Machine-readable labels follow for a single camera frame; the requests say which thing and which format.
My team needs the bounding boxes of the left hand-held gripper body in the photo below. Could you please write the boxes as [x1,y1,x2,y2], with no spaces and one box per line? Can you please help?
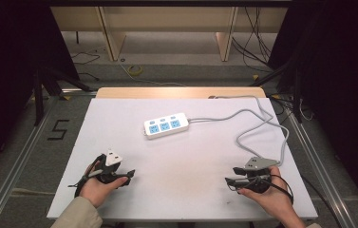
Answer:
[95,148,124,185]

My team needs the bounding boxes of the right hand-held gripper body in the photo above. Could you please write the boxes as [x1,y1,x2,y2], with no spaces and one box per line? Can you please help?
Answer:
[242,156,281,195]

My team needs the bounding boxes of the person's left hand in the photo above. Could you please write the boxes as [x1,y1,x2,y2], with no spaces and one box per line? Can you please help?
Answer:
[78,161,130,209]

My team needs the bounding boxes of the person's right hand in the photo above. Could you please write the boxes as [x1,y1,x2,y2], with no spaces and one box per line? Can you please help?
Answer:
[237,166,295,223]

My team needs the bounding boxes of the white power strip blue sockets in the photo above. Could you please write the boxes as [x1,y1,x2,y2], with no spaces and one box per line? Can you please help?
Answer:
[143,112,191,141]

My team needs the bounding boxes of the black metal stand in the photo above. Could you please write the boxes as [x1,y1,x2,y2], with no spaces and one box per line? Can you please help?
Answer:
[32,66,93,127]
[249,58,305,124]

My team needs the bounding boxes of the yellow tape roll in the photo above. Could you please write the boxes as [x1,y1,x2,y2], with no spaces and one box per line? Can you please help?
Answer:
[127,65,143,77]

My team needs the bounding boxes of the wooden table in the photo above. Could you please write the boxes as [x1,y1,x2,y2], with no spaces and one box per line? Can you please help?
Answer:
[95,86,267,100]

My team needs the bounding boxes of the black curtain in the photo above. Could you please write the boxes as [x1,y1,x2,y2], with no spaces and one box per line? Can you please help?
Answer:
[0,0,81,186]
[267,0,358,219]

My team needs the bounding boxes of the beige wooden shelf unit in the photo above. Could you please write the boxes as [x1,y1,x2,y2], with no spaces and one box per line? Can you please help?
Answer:
[49,6,289,63]

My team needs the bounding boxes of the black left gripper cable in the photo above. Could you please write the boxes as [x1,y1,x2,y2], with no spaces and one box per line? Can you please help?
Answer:
[67,154,104,199]

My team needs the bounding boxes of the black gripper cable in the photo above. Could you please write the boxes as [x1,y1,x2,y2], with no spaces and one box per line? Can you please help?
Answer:
[67,154,104,199]
[270,173,343,228]

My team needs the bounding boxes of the grey power strip cable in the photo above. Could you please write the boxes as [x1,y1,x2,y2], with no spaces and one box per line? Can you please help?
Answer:
[187,94,291,167]

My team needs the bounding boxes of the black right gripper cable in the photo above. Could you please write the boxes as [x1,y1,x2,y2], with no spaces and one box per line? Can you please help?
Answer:
[270,173,343,228]

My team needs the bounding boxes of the aluminium floor rail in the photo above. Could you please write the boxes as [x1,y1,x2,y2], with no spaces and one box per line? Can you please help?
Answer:
[0,94,61,228]
[285,108,358,228]

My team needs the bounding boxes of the white floor cable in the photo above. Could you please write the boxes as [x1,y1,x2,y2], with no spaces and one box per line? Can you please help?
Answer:
[118,60,188,87]

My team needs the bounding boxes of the thin black floor cable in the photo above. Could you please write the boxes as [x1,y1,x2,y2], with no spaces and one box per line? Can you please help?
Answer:
[70,51,102,82]

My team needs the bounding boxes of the bundle of black floor cables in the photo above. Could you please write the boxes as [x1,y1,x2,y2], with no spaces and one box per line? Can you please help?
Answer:
[231,7,274,66]

